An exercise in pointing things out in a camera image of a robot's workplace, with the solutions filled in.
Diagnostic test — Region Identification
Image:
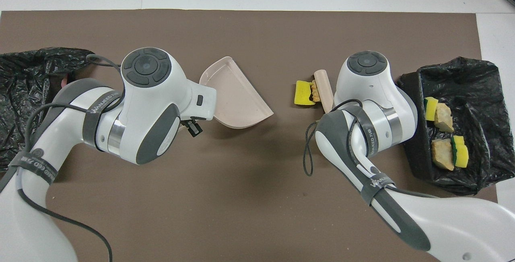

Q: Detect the beige plastic dustpan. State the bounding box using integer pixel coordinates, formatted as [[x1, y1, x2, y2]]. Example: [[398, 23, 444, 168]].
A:
[[199, 56, 275, 130]]

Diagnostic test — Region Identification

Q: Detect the large yellow sponge piece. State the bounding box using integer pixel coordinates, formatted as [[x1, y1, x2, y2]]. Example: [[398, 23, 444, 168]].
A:
[[294, 80, 316, 106]]

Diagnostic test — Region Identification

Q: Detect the beige hand brush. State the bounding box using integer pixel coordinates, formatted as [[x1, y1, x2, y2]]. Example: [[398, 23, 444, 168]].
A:
[[313, 69, 335, 114]]

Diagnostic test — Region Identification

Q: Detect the small yellow sponge piece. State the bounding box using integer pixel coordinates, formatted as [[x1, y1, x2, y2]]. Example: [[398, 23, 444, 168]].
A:
[[424, 97, 439, 122]]

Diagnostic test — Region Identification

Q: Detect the torn pale bread chunk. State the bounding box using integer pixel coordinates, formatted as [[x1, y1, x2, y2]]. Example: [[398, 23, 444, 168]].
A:
[[434, 103, 455, 133]]

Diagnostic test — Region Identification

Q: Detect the striped croissant piece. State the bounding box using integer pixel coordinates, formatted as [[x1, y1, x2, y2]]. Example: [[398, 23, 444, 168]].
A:
[[431, 139, 455, 171]]

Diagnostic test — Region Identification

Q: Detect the green yellow sponge piece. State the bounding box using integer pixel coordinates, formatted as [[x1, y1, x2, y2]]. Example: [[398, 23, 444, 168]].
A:
[[451, 135, 470, 169]]

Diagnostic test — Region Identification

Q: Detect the black bag over pink bin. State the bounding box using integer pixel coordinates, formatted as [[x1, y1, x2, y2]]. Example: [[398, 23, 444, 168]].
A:
[[0, 47, 97, 173]]

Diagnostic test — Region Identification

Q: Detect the black bag lined bin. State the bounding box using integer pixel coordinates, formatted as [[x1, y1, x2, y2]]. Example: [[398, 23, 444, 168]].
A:
[[392, 57, 515, 196]]

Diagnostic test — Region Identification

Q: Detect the brown table mat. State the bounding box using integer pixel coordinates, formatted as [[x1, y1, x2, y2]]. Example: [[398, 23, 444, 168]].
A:
[[0, 9, 505, 262]]

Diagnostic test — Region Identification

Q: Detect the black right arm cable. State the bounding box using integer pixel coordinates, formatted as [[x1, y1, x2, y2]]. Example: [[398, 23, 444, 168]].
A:
[[303, 99, 365, 177]]

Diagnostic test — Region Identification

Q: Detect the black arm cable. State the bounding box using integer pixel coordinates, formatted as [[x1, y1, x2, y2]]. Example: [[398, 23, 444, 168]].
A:
[[303, 99, 365, 177], [16, 54, 122, 262]]

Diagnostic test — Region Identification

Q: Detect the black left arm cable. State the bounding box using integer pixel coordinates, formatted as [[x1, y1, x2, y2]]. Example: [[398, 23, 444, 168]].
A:
[[16, 54, 122, 262]]

